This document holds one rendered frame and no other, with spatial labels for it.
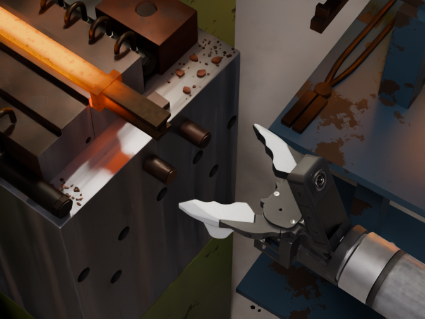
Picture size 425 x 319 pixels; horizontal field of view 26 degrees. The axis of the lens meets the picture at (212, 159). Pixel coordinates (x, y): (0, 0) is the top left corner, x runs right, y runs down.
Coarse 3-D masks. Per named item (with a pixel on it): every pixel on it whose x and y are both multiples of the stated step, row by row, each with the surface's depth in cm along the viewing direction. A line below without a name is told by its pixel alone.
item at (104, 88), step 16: (0, 16) 125; (0, 32) 124; (16, 32) 123; (32, 32) 123; (32, 48) 121; (48, 48) 121; (64, 48) 121; (48, 64) 121; (64, 64) 120; (80, 64) 120; (80, 80) 118; (96, 80) 118; (112, 80) 117; (96, 96) 116; (112, 96) 116; (128, 96) 116; (128, 112) 117; (144, 112) 115; (160, 112) 115; (144, 128) 116; (160, 128) 115
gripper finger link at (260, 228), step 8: (256, 216) 107; (224, 224) 107; (232, 224) 106; (240, 224) 106; (248, 224) 106; (256, 224) 106; (264, 224) 106; (240, 232) 106; (248, 232) 106; (256, 232) 106; (264, 232) 106; (272, 232) 106
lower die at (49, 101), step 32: (0, 0) 129; (32, 0) 129; (64, 32) 125; (96, 32) 125; (0, 64) 122; (32, 64) 121; (96, 64) 121; (128, 64) 122; (0, 96) 120; (32, 96) 119; (64, 96) 119; (0, 128) 117; (32, 128) 117; (64, 128) 116; (96, 128) 123; (32, 160) 116; (64, 160) 120
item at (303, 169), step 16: (304, 160) 101; (320, 160) 100; (288, 176) 100; (304, 176) 99; (320, 176) 100; (304, 192) 100; (320, 192) 101; (336, 192) 104; (304, 208) 102; (320, 208) 102; (336, 208) 104; (320, 224) 102; (336, 224) 105; (320, 240) 104; (336, 240) 105
